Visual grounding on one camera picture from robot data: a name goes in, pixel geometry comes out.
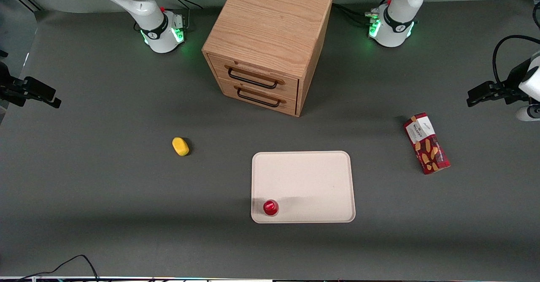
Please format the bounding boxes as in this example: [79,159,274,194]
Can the red cookie box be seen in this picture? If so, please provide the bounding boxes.
[402,112,451,175]

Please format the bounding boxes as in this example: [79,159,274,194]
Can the black arm base cable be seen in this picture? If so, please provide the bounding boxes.
[134,0,204,33]
[332,0,395,27]

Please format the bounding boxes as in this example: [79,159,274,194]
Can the small red cup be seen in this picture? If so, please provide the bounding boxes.
[263,199,280,217]

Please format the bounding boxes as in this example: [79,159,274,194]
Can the black right arm base cable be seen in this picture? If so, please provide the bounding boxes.
[134,0,204,33]

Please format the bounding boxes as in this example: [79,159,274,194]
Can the beige rectangular tray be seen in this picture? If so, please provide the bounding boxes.
[251,151,356,224]

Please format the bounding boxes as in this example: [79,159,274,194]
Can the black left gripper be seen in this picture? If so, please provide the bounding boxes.
[466,58,533,108]

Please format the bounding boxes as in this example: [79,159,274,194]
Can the wooden two-drawer cabinet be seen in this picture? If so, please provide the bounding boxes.
[202,0,334,117]

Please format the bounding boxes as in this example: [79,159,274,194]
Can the black metal drawer handle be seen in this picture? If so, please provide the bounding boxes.
[224,65,285,90]
[234,86,286,108]

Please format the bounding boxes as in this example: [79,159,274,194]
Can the wooden drawer front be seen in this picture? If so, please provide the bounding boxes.
[218,78,297,116]
[208,54,299,100]

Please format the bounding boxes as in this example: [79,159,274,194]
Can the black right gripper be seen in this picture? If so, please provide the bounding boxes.
[0,62,62,109]

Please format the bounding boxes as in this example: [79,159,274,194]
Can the yellow sponge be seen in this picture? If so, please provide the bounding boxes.
[172,137,190,157]

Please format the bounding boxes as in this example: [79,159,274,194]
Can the black left arm base cable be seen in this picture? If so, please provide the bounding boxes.
[332,0,395,27]

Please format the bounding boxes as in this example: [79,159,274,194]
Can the black loose table cable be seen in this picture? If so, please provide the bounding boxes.
[16,255,100,282]

